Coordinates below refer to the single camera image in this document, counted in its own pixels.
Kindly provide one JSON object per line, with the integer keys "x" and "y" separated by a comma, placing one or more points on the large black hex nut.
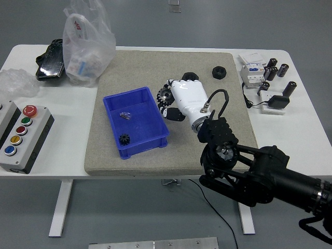
{"x": 189, "y": 76}

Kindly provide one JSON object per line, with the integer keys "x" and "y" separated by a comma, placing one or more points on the large black gear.
{"x": 164, "y": 94}

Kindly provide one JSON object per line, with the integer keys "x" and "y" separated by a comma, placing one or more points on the small clear bag of screws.
{"x": 125, "y": 115}

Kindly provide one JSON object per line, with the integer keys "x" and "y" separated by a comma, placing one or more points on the shiny black packet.
{"x": 50, "y": 64}

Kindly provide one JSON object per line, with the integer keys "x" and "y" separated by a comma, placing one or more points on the white circuit breaker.
{"x": 250, "y": 75}

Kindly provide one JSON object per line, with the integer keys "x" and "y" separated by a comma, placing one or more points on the grey-brown felt mat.
{"x": 160, "y": 166}

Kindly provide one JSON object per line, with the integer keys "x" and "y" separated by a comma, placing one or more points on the silver metal plate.
{"x": 155, "y": 244}

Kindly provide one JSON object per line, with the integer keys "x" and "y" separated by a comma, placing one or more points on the white power socket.
{"x": 265, "y": 94}

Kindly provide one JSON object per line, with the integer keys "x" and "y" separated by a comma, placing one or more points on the black cylindrical capacitor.
{"x": 289, "y": 89}
{"x": 282, "y": 70}
{"x": 264, "y": 86}
{"x": 272, "y": 63}
{"x": 273, "y": 74}
{"x": 266, "y": 72}

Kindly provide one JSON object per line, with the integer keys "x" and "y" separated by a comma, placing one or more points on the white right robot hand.
{"x": 190, "y": 98}

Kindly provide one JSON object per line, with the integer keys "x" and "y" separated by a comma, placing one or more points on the blue plastic box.
{"x": 145, "y": 124}

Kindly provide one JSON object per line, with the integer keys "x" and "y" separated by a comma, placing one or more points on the translucent white plastic bag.
{"x": 77, "y": 52}

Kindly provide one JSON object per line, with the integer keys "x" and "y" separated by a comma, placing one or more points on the clear floor cover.
{"x": 173, "y": 2}
{"x": 175, "y": 9}

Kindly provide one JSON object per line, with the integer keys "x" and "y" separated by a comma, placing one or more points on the small black hex nut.
{"x": 215, "y": 74}

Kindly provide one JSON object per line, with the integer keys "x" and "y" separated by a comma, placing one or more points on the crumpled clear plastic wrap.
{"x": 15, "y": 83}

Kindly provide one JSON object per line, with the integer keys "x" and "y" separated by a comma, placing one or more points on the small black gear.
{"x": 124, "y": 140}

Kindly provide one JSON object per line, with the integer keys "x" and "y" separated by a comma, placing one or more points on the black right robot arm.
{"x": 272, "y": 168}

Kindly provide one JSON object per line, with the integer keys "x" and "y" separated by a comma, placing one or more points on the black plug adapter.
{"x": 278, "y": 101}

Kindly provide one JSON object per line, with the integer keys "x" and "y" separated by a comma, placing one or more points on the flat white carton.
{"x": 249, "y": 57}

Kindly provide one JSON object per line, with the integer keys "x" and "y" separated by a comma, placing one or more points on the grey five-button control box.
{"x": 26, "y": 145}

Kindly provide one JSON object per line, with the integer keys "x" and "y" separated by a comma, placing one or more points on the metal bracket under table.
{"x": 169, "y": 182}

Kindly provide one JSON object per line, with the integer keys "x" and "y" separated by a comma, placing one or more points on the white table leg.
{"x": 247, "y": 220}
{"x": 61, "y": 207}

